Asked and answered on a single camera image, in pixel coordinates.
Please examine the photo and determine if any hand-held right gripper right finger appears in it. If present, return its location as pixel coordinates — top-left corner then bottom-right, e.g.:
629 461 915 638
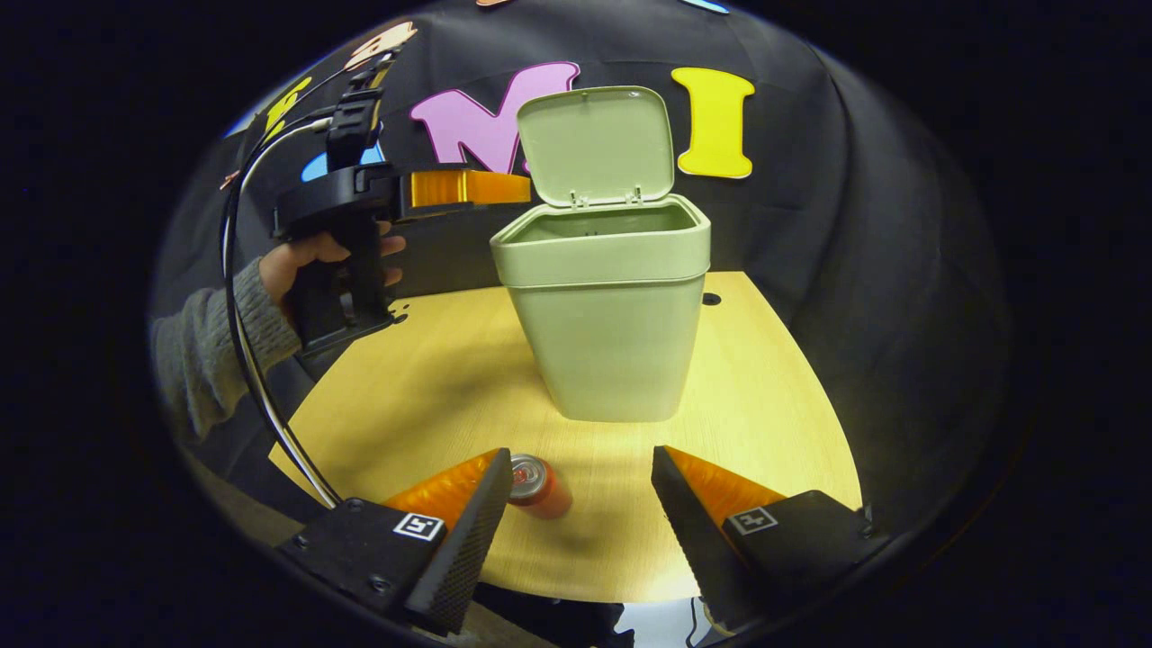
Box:
652 445 892 631

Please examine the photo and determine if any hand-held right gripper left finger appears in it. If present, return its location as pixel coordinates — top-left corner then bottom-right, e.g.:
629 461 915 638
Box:
274 447 515 635

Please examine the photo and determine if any red pop can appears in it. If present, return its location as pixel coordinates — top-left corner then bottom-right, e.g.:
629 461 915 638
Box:
507 453 574 520

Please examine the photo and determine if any pale green garbage bin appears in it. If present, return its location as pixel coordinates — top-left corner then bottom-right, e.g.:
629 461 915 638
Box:
490 85 712 424

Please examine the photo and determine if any wooden desktop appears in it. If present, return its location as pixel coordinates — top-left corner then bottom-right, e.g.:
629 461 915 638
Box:
268 270 863 604

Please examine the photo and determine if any black backdrop cloth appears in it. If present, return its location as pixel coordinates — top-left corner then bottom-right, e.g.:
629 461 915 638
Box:
148 0 1013 541

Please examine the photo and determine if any black and white gripper cable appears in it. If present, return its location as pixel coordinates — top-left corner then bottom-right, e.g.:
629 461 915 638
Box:
220 115 343 509

